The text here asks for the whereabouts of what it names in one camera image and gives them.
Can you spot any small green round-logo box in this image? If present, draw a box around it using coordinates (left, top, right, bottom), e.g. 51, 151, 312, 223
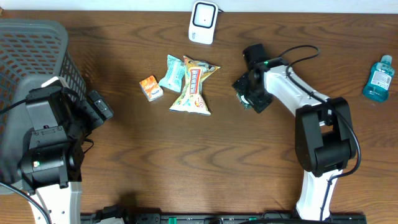
236, 93, 252, 110

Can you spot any yellow snack bag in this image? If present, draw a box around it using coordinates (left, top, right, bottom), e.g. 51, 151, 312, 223
169, 55, 220, 115

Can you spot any small orange packet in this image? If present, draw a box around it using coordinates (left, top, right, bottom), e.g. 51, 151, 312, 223
139, 75, 164, 101

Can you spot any teal snack pack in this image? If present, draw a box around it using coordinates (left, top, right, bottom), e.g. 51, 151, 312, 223
159, 55, 185, 93

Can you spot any blue mouthwash bottle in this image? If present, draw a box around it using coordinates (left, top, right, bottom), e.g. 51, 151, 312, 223
363, 55, 395, 103

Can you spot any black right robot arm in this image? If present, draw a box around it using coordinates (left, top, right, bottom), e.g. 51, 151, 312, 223
233, 57, 358, 221

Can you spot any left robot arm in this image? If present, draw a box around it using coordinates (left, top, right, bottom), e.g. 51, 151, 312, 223
19, 86, 113, 223

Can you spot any white barcode scanner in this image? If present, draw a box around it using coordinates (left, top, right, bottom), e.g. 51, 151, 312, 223
188, 1, 219, 45

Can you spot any grey plastic mesh basket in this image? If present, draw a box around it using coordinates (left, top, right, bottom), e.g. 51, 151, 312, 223
1, 19, 86, 189

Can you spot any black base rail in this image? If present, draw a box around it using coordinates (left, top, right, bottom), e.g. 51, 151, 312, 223
81, 212, 368, 224

